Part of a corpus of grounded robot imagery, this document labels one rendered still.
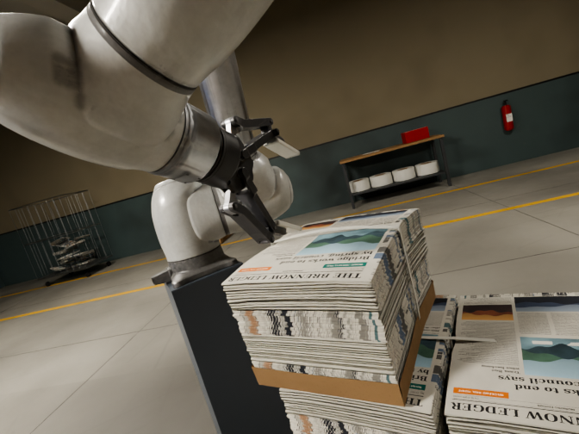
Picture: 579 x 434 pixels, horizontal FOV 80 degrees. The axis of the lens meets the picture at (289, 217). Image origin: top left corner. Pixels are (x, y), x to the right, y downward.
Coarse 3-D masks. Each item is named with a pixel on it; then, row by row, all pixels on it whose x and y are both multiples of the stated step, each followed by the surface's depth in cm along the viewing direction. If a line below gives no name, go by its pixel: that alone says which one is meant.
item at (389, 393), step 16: (416, 336) 64; (416, 352) 62; (256, 368) 66; (272, 384) 66; (288, 384) 64; (304, 384) 62; (320, 384) 60; (336, 384) 58; (352, 384) 56; (368, 384) 54; (384, 384) 53; (400, 384) 52; (368, 400) 56; (384, 400) 54; (400, 400) 53
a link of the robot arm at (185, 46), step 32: (96, 0) 26; (128, 0) 24; (160, 0) 24; (192, 0) 24; (224, 0) 25; (256, 0) 26; (128, 32) 25; (160, 32) 25; (192, 32) 26; (224, 32) 27; (160, 64) 27; (192, 64) 28
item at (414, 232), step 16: (416, 208) 79; (320, 224) 85; (336, 224) 80; (352, 224) 75; (368, 224) 71; (416, 224) 76; (416, 240) 74; (416, 256) 72; (416, 272) 72; (416, 288) 70
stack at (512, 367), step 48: (432, 336) 69; (480, 336) 65; (528, 336) 61; (576, 336) 58; (432, 384) 57; (480, 384) 54; (528, 384) 51; (576, 384) 49; (336, 432) 62; (384, 432) 57; (432, 432) 53; (480, 432) 49; (528, 432) 46; (576, 432) 42
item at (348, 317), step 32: (256, 256) 71; (288, 256) 65; (320, 256) 61; (352, 256) 56; (384, 256) 54; (224, 288) 63; (256, 288) 59; (288, 288) 55; (320, 288) 52; (352, 288) 50; (384, 288) 52; (256, 320) 63; (288, 320) 59; (320, 320) 55; (352, 320) 52; (384, 320) 51; (256, 352) 66; (288, 352) 62; (320, 352) 58; (352, 352) 55; (384, 352) 52
